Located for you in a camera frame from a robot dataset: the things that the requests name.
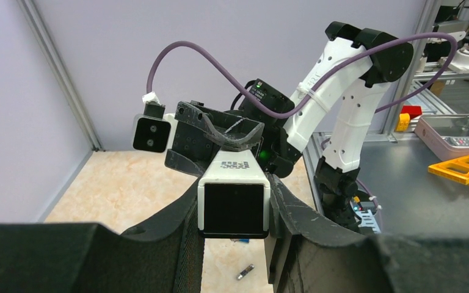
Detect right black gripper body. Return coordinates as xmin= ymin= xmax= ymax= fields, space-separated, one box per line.
xmin=165 ymin=101 xmax=264 ymax=176

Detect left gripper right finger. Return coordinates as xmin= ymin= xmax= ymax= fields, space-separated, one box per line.
xmin=264 ymin=175 xmax=469 ymax=292

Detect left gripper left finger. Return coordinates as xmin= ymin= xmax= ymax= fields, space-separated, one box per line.
xmin=0 ymin=184 xmax=205 ymax=292

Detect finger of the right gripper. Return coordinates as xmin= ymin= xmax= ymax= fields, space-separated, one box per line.
xmin=164 ymin=150 xmax=206 ymax=176
xmin=175 ymin=101 xmax=264 ymax=151

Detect white remote control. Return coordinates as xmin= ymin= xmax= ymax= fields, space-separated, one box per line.
xmin=197 ymin=150 xmax=271 ymax=239

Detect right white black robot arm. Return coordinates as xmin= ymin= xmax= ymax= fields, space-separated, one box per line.
xmin=166 ymin=21 xmax=413 ymax=238

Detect grey plastic tray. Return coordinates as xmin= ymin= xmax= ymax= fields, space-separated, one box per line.
xmin=414 ymin=114 xmax=469 ymax=161

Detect yellow plastic tool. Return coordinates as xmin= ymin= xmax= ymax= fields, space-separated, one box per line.
xmin=427 ymin=154 xmax=469 ymax=196

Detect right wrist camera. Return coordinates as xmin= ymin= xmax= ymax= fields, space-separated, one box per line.
xmin=132 ymin=101 xmax=178 ymax=153

